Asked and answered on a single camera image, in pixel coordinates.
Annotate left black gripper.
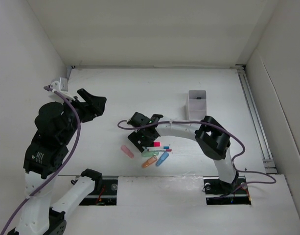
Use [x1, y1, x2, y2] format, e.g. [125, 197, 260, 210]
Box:
[61, 88, 107, 142]

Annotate black highlighter pink cap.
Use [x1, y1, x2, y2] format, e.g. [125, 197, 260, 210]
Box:
[153, 141, 161, 147]

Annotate green pastel highlighter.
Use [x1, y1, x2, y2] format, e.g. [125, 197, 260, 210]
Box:
[141, 151, 159, 157]

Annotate white marker blue caps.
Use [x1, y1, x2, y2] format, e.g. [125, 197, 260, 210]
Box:
[145, 146, 170, 149]

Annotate orange pastel highlighter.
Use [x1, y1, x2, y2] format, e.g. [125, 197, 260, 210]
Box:
[141, 156, 158, 168]

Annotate blue pastel highlighter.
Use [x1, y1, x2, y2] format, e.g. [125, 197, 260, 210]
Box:
[155, 152, 169, 167]

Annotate white marker pink caps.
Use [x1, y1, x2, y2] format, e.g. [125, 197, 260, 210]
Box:
[147, 148, 172, 152]

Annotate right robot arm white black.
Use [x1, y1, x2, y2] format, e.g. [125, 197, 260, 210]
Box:
[127, 112, 239, 194]

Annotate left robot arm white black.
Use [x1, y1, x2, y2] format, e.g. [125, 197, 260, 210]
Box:
[9, 87, 107, 235]

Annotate white three-compartment organizer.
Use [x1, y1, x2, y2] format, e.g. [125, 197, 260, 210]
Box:
[186, 90, 207, 120]

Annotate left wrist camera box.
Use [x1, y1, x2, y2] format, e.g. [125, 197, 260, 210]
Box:
[49, 77, 74, 100]

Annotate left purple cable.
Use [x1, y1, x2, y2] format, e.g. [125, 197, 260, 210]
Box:
[0, 85, 82, 235]

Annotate purple cable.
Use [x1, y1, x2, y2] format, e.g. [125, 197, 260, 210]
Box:
[0, 85, 82, 235]
[117, 119, 277, 199]

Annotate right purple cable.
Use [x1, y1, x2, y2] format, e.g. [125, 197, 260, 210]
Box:
[117, 119, 277, 199]

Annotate right aluminium rail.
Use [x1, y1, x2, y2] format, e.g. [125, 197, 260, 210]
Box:
[235, 65, 278, 174]

